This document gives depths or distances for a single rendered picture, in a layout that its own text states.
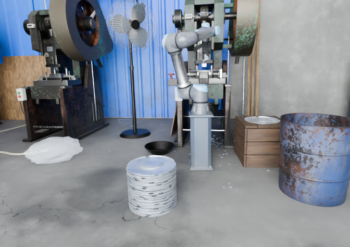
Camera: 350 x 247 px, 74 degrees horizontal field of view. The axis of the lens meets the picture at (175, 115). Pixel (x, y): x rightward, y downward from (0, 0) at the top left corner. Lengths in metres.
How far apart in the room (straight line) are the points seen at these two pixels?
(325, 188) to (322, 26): 2.89
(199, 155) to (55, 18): 1.91
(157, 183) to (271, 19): 3.16
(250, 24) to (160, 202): 1.67
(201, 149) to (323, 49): 2.75
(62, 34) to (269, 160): 2.27
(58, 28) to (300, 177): 2.45
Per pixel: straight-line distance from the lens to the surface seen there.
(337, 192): 1.68
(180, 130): 2.42
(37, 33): 3.22
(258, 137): 1.97
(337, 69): 4.19
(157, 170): 1.35
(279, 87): 3.92
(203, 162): 1.92
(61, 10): 2.71
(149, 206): 1.37
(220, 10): 2.55
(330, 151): 1.54
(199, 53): 2.52
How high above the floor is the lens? 0.80
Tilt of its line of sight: 11 degrees down
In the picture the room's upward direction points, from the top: 1 degrees counter-clockwise
